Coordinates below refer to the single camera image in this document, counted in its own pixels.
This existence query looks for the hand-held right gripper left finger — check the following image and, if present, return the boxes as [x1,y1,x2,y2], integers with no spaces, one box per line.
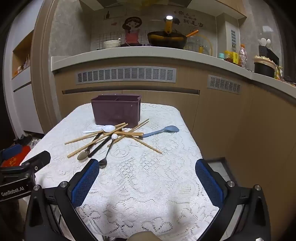
[24,159,100,241]

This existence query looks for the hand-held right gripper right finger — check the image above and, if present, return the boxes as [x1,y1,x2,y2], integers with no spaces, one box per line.
[195,159,271,241]

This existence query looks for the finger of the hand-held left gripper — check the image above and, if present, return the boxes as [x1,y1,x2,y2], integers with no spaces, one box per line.
[0,144,23,161]
[20,151,51,172]

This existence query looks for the metal spoon white ball end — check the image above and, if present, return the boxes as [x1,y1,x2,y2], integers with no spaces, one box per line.
[99,134,118,169]

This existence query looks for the metal spoon dark handle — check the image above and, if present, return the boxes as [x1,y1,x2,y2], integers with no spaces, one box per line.
[77,132,104,161]

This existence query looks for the wooden chopstick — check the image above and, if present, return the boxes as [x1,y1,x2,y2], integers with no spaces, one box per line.
[67,124,129,159]
[120,132,163,154]
[65,123,126,145]
[107,119,150,148]
[110,131,144,138]

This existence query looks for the black utensil handle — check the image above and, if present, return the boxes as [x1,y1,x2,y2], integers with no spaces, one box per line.
[88,136,114,158]

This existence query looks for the white plastic spoon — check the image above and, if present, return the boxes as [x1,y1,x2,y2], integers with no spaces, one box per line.
[83,125,115,134]

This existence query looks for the blue plastic spoon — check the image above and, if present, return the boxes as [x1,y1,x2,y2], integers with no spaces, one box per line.
[139,125,180,138]

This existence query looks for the purple plastic utensil holder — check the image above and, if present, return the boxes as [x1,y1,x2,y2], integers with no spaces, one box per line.
[91,94,142,128]

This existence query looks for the red box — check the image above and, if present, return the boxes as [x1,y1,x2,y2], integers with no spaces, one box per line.
[0,146,31,168]

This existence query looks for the white lace tablecloth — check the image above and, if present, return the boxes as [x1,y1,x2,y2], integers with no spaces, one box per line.
[20,103,220,239]

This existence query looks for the small grey vent grille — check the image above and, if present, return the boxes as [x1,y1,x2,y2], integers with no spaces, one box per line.
[207,75,241,95]

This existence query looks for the large grey vent grille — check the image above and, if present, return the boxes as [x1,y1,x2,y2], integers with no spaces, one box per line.
[74,66,177,83]

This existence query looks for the black pot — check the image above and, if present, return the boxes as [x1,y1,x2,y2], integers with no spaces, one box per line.
[252,56,278,78]

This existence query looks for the yellow jars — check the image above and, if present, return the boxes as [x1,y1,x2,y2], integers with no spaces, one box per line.
[224,50,240,66]

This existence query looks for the clear plastic bottle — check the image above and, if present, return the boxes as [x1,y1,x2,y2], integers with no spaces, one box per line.
[239,44,248,68]

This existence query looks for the white bowl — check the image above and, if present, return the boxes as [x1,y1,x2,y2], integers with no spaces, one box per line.
[103,38,122,49]

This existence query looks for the kitchen counter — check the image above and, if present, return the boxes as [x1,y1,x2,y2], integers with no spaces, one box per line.
[51,46,296,103]

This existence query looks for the glass pot lid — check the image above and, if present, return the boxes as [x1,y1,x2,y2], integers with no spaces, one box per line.
[184,34,213,56]

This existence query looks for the white wall shelf cabinet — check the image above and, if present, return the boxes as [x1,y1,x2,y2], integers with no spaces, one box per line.
[9,0,45,135]

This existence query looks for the black wok orange handle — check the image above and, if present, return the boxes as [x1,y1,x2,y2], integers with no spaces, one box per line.
[147,30,199,49]

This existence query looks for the cartoon figure wall sticker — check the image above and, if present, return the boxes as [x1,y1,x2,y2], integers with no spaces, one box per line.
[121,16,143,45]

